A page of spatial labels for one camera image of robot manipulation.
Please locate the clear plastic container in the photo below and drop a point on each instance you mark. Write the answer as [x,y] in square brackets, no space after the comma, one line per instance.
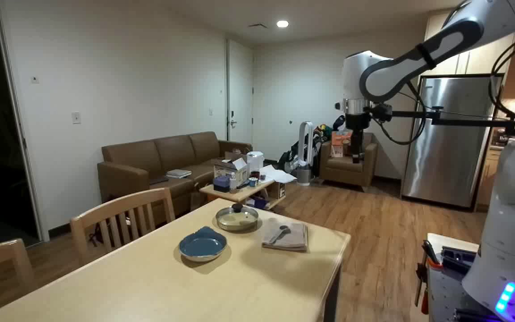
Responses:
[231,177]

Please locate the white jug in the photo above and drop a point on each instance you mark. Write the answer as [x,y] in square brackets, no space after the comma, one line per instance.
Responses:
[255,161]

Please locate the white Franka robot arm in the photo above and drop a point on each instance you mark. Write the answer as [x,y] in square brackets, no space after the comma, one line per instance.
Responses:
[509,238]

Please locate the orange box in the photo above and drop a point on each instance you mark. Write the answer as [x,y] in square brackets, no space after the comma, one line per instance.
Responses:
[341,145]

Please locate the white light switch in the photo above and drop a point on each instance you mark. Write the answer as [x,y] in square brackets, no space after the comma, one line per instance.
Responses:
[76,118]

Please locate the white papers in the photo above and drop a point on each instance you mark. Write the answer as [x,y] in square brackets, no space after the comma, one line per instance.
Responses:
[278,174]

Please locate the round ceiling light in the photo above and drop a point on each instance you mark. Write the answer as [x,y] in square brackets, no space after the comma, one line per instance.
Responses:
[282,24]

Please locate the black bag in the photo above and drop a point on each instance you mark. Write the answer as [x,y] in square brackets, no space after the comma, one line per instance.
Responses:
[290,158]

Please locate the magazine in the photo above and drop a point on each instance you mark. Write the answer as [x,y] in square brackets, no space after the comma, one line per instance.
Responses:
[178,174]

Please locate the white upright fan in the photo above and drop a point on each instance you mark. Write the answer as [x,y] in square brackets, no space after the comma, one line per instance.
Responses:
[307,143]

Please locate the brown armchair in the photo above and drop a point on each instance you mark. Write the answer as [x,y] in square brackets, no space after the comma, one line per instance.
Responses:
[344,170]

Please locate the grey spoon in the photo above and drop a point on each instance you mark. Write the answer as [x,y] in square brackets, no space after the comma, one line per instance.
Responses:
[280,233]

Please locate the tool cart with mounting board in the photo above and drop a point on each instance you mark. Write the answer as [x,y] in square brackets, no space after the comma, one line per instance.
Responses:
[448,279]

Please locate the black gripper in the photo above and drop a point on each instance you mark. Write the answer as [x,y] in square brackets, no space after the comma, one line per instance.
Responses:
[358,127]

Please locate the brown sofa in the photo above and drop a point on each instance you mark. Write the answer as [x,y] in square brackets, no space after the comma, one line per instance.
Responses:
[144,158]

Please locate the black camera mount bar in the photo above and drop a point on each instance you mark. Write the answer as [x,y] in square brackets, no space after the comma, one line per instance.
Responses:
[473,120]

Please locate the blue dish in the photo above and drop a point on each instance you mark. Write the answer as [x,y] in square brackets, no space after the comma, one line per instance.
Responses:
[203,244]

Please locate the white door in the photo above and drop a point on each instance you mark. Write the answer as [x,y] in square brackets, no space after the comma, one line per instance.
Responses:
[240,90]

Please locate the wooden slat-back chair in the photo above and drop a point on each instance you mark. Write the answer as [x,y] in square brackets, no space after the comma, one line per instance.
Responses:
[121,206]
[1,253]

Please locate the stainless steel refrigerator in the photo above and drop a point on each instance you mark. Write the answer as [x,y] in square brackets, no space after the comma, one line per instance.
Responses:
[448,161]

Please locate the ceiling air vent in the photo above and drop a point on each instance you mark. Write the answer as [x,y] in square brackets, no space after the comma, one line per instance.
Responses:
[258,25]

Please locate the low wooden coffee table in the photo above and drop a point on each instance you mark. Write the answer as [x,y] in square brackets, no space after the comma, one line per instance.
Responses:
[240,193]

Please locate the folded beige towel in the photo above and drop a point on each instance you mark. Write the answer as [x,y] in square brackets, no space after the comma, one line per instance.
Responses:
[296,240]

